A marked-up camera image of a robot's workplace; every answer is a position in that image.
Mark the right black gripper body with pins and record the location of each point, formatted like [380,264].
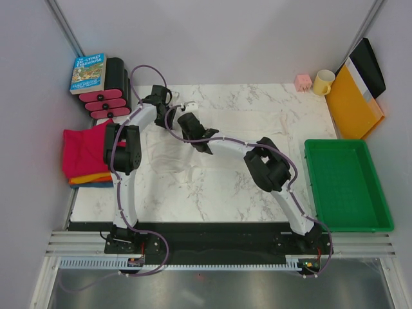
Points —
[185,137]

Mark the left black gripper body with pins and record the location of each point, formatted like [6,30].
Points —
[161,121]

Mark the white t shirt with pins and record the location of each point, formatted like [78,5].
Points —
[236,129]

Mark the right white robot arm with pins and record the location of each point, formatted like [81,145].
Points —
[270,170]

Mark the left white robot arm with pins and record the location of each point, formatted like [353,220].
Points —
[123,155]

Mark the black pink drawer organizer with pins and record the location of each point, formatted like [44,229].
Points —
[115,99]

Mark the blue treehouse book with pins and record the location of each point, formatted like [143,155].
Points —
[88,74]

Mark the orange folded t shirt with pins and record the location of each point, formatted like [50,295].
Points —
[91,178]

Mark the red folded t shirt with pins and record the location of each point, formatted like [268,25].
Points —
[83,151]

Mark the blue folded t shirt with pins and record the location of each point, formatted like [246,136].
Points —
[91,185]

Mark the pink plug cube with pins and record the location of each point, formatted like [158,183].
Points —
[302,82]

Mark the yellow mug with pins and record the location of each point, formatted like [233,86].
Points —
[323,82]

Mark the green plastic tray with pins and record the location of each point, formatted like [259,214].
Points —
[345,186]

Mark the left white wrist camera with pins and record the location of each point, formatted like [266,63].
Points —
[173,95]

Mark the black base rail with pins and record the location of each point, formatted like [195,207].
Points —
[208,243]

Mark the white slotted cable duct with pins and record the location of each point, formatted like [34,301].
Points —
[132,264]

